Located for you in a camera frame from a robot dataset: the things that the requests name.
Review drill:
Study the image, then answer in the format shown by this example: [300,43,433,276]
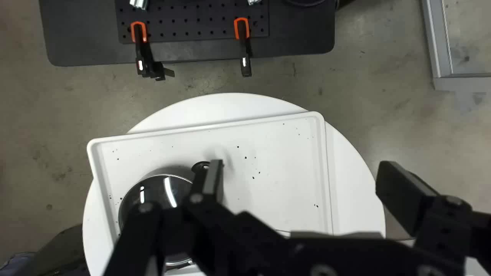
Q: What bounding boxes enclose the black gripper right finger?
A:
[375,160,491,276]

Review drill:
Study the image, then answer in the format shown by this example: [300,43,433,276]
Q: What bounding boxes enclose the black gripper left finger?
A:
[105,158,245,276]

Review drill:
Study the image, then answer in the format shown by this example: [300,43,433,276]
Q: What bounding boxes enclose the white plastic tray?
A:
[85,111,337,242]

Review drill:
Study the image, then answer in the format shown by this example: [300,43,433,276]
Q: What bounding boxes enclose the orange black spring clamp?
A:
[129,20,177,83]
[232,16,255,78]

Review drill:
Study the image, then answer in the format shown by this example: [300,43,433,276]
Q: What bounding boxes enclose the black perforated mounting board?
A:
[114,0,272,45]

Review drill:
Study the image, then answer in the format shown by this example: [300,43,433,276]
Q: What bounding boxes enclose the dark rounded floor object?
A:
[0,223,90,276]

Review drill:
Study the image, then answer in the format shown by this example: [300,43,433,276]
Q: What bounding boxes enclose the black pegboard panel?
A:
[37,0,338,68]

